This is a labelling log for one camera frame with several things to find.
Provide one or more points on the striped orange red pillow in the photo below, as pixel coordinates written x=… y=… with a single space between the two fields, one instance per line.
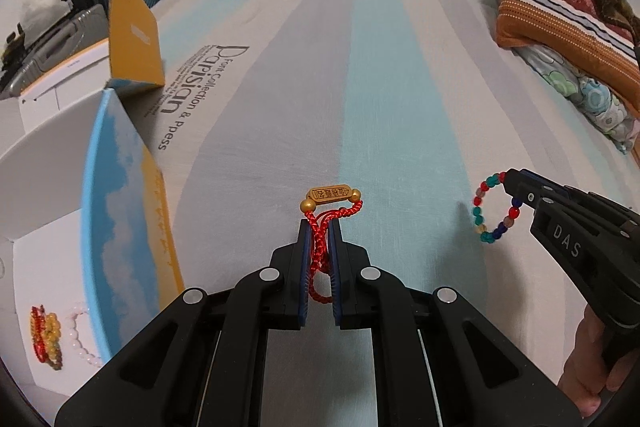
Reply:
x=560 y=22

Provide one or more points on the floral blanket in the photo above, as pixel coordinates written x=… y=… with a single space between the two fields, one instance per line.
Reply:
x=590 y=97

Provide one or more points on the grey suitcase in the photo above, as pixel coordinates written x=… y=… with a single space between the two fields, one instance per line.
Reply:
x=55 y=42

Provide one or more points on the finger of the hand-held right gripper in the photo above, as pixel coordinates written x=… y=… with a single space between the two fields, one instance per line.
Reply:
x=525 y=187

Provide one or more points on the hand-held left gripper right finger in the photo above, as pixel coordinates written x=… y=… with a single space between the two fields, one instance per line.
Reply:
x=339 y=277

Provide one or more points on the sky print cardboard box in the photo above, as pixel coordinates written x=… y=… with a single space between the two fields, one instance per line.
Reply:
x=125 y=207

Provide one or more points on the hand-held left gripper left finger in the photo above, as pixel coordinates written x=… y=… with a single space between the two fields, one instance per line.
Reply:
x=302 y=277

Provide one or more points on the person's right hand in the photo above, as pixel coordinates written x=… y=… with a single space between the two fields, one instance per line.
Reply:
x=585 y=357

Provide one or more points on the striped bed sheet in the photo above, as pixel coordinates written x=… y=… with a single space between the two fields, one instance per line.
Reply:
x=400 y=107

